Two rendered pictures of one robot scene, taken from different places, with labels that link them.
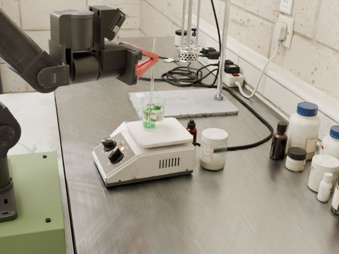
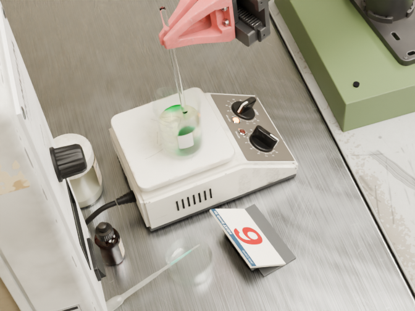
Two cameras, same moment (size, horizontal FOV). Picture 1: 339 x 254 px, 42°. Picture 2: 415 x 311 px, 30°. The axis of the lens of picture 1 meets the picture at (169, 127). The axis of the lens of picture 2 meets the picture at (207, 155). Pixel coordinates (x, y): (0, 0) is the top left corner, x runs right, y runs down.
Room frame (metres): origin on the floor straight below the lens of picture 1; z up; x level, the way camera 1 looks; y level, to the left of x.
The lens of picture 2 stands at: (1.45, 0.13, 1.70)
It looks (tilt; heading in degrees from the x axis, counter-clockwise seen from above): 53 degrees down; 186
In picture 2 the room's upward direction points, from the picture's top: 7 degrees counter-clockwise
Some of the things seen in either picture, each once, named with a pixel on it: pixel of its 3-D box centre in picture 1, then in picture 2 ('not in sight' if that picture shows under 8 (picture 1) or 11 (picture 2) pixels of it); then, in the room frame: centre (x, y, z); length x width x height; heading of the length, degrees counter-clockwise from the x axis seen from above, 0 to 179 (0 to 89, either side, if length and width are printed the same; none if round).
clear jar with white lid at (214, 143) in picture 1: (213, 149); (74, 171); (0.89, -0.10, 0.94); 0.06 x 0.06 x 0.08
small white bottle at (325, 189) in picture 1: (325, 186); not in sight; (0.77, -0.32, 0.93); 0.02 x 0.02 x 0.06
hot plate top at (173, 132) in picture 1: (159, 131); (171, 137); (0.88, 0.02, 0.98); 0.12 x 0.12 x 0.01; 22
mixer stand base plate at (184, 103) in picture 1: (181, 102); not in sight; (1.26, -0.03, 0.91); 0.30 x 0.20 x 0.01; 107
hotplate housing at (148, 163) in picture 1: (147, 150); (195, 152); (0.87, 0.05, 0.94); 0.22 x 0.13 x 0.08; 112
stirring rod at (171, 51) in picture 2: (152, 84); (176, 76); (0.88, 0.04, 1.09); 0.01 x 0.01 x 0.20
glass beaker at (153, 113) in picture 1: (154, 112); (178, 122); (0.89, 0.04, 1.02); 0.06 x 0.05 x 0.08; 45
